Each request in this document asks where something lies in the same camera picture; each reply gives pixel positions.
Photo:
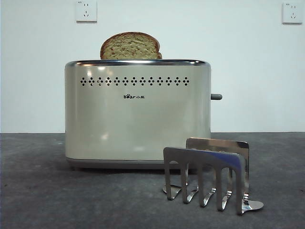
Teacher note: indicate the grey toaster lever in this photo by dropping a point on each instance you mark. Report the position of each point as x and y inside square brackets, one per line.
[216, 96]

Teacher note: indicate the toasted bread slice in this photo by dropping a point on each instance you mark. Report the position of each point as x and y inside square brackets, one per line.
[131, 47]

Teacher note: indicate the cream two-slot toaster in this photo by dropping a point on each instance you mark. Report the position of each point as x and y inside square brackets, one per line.
[119, 119]

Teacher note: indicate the stainless steel toast rack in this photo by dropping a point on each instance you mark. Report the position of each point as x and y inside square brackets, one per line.
[202, 158]

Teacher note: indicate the white wall socket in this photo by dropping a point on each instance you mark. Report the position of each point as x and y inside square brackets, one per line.
[292, 13]
[86, 11]

